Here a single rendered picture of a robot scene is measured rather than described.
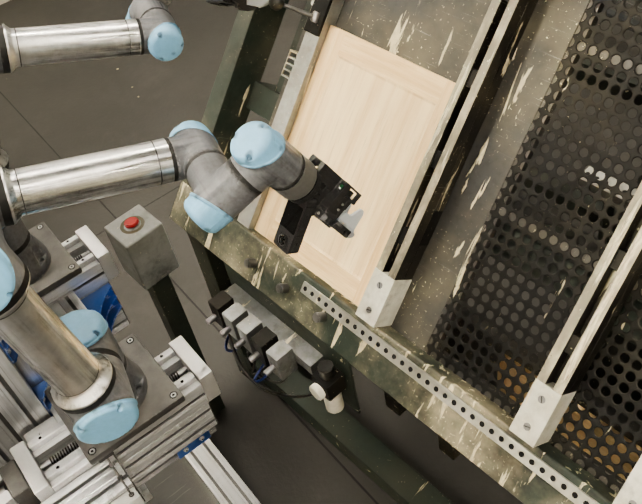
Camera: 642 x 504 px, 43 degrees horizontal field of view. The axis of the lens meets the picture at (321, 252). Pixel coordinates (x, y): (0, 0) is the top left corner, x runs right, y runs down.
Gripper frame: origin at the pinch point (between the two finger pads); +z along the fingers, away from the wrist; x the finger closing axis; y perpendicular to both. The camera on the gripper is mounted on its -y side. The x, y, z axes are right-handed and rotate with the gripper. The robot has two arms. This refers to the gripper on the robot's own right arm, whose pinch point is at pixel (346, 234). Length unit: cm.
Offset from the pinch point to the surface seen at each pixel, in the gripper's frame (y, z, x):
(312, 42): 31, 18, 59
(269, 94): 16, 32, 73
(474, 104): 37.6, 16.3, 7.7
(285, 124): 12, 26, 56
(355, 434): -47, 104, 25
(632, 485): -2, 37, -58
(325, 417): -50, 102, 36
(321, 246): -7, 38, 32
